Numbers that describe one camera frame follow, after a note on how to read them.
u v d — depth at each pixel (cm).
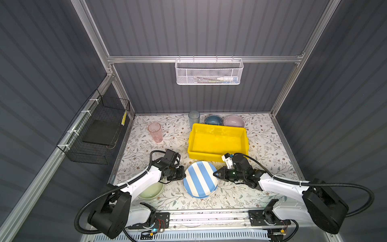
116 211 41
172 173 72
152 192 81
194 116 107
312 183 47
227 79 89
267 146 102
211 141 104
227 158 79
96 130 74
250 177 65
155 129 95
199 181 81
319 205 42
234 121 112
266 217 67
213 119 114
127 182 46
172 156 70
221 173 77
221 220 75
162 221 72
